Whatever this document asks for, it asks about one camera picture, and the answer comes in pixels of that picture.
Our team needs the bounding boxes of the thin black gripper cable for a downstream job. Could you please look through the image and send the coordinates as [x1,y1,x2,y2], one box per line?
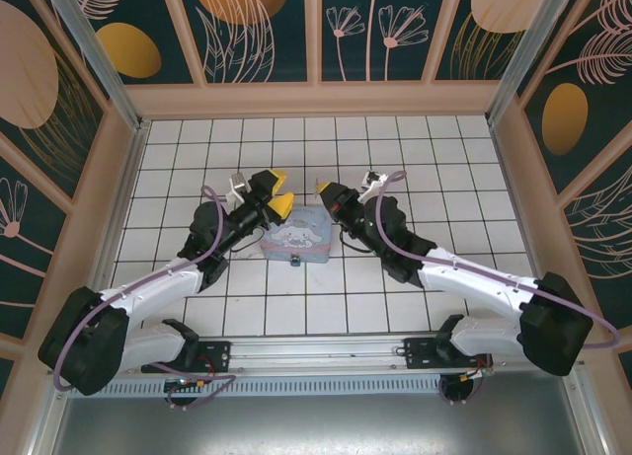
[339,230,379,255]
[229,225,266,253]

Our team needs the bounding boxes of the grey metal sheet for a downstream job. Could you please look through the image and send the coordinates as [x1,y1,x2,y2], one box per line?
[46,393,598,455]

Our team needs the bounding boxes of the aluminium floor edge rail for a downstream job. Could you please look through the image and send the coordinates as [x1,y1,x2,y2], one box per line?
[486,118,547,278]
[96,121,152,298]

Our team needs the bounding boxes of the slotted grey cable duct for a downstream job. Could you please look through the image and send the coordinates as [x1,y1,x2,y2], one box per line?
[66,375,495,400]

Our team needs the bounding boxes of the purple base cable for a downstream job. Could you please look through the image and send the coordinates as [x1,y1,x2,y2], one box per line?
[165,373,237,412]

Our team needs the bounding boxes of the aluminium corner post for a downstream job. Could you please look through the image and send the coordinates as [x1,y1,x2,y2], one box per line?
[39,0,150,135]
[486,0,589,125]

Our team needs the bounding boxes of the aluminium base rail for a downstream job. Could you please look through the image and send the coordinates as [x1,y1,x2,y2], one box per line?
[141,339,495,375]

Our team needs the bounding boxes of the blue cartoon dog tin box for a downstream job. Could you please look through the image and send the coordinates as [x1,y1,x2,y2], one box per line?
[260,205,333,267]

